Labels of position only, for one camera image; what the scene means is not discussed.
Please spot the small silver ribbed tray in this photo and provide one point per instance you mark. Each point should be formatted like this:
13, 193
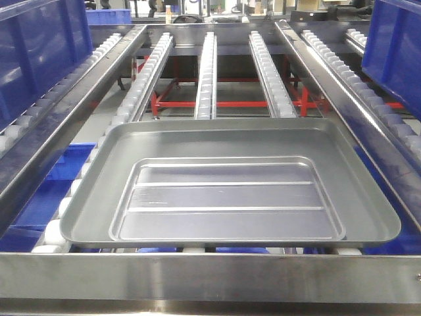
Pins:
225, 200

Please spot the large grey metal tray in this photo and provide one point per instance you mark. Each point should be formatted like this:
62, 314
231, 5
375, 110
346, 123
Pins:
362, 208

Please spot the white roller track centre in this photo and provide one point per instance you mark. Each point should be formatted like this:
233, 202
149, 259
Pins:
206, 99

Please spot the white roller track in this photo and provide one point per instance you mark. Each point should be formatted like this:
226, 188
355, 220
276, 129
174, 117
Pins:
130, 110
278, 101
206, 99

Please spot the white roller track right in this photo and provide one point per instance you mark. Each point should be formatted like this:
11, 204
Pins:
278, 101

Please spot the far right roller track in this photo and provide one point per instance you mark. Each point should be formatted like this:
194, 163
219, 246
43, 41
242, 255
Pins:
392, 120

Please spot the white roller track left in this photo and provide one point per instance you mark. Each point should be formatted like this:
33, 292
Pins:
130, 110

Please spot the blue bin lower left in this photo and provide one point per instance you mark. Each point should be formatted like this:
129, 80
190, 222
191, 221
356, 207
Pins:
26, 230

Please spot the blue bin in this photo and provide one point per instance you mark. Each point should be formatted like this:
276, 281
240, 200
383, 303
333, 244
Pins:
41, 42
26, 230
392, 52

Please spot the blue bin upper left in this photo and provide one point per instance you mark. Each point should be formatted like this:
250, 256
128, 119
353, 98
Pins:
41, 42

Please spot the far left roller track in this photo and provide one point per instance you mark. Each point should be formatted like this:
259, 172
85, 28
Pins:
28, 118

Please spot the blue bin upper right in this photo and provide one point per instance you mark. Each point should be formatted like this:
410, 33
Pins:
392, 52

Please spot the steel front rack bar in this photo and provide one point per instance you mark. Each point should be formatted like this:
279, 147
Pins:
212, 277

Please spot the red metal frame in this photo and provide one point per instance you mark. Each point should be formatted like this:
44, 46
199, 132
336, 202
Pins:
301, 98

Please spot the left steel divider rail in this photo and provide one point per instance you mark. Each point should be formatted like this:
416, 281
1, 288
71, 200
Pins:
27, 163

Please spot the steel divider rail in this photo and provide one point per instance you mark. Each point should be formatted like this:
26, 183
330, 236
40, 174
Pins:
399, 167
27, 163

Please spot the right steel divider rail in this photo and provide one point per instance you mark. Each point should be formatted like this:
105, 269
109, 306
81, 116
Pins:
399, 167

